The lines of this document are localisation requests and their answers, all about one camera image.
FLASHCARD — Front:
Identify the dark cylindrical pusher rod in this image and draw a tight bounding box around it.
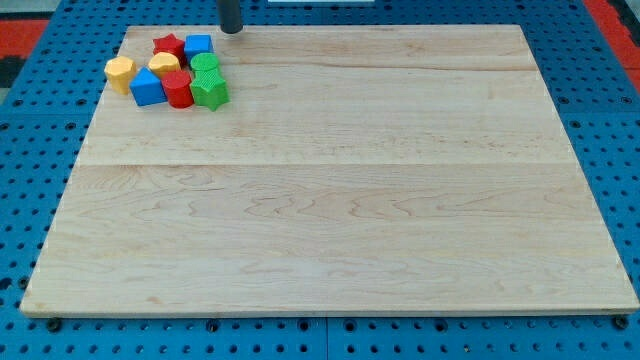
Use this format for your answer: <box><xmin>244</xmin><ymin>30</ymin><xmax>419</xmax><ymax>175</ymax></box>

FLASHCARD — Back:
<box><xmin>216</xmin><ymin>0</ymin><xmax>243</xmax><ymax>34</ymax></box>

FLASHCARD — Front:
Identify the yellow rounded block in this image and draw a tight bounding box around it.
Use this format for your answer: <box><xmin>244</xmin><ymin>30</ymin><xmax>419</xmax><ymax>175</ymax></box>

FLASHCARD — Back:
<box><xmin>148</xmin><ymin>52</ymin><xmax>182</xmax><ymax>79</ymax></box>

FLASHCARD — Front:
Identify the blue cube block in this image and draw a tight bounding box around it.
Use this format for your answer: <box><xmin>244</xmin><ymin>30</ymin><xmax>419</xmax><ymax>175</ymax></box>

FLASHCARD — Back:
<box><xmin>184</xmin><ymin>34</ymin><xmax>214</xmax><ymax>62</ymax></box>

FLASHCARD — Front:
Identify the red cylinder block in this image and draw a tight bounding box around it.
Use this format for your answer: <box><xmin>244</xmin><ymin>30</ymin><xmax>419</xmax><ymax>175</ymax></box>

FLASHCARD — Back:
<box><xmin>161</xmin><ymin>70</ymin><xmax>194</xmax><ymax>109</ymax></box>

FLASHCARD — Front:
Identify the red star block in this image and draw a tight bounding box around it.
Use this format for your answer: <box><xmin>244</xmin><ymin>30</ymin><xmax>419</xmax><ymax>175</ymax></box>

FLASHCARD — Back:
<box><xmin>153</xmin><ymin>33</ymin><xmax>187</xmax><ymax>67</ymax></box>

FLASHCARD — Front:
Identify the green star block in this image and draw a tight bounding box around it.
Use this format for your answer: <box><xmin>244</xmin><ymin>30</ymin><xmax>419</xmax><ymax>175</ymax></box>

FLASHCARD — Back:
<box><xmin>190</xmin><ymin>70</ymin><xmax>230</xmax><ymax>111</ymax></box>

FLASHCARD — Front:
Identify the yellow hexagon block left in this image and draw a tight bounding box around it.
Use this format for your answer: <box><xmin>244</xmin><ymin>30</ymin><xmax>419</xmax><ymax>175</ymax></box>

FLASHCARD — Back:
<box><xmin>104</xmin><ymin>56</ymin><xmax>137</xmax><ymax>95</ymax></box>

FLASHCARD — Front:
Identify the green cylinder block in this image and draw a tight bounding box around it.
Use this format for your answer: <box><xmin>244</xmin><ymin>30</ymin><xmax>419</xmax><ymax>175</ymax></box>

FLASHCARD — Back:
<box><xmin>190</xmin><ymin>52</ymin><xmax>219</xmax><ymax>72</ymax></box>

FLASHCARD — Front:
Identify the blue triangle block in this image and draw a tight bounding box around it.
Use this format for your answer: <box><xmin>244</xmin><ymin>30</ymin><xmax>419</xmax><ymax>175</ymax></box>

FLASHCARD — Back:
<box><xmin>129</xmin><ymin>68</ymin><xmax>167</xmax><ymax>107</ymax></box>

